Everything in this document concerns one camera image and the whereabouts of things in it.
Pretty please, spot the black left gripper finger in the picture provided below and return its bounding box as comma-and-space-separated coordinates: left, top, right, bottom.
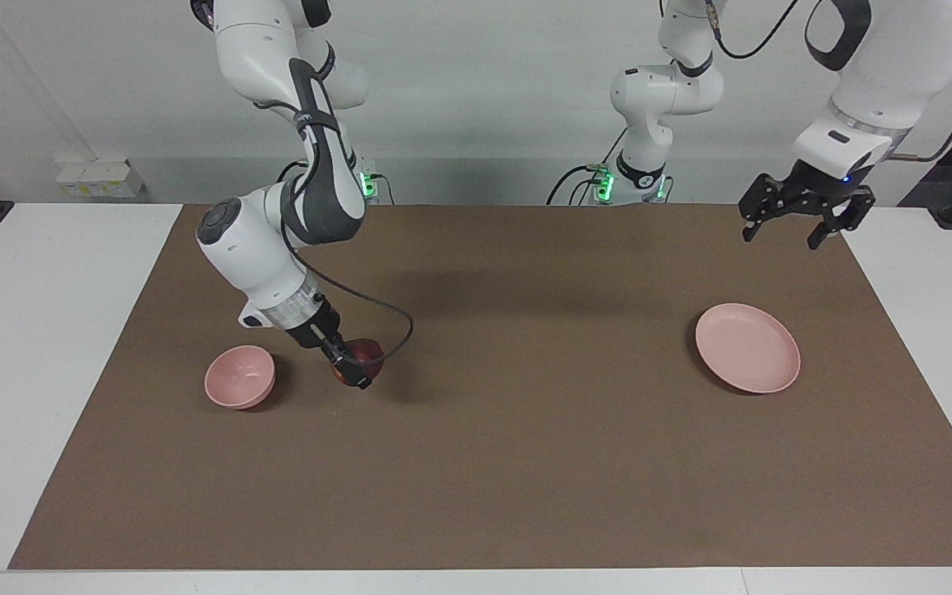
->
738, 177, 784, 243
807, 188, 877, 251

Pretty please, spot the dark red apple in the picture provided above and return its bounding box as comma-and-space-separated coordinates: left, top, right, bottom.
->
334, 338, 387, 388

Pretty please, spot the pink bowl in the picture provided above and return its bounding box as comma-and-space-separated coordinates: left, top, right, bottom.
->
203, 345, 278, 411

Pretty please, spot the pink plate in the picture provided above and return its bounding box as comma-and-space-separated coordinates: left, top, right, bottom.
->
694, 302, 802, 395

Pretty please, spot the brown table mat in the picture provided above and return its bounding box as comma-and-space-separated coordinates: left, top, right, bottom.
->
8, 203, 952, 571

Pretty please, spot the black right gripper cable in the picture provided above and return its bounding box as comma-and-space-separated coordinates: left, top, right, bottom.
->
281, 161, 416, 366

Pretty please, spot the black hanging cable loop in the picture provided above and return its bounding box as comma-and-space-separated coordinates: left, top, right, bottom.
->
706, 0, 801, 61

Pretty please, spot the black left base cable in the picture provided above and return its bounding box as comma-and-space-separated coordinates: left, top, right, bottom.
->
545, 163, 611, 206

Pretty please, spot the white wall socket box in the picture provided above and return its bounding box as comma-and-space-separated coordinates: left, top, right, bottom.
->
55, 152, 147, 200

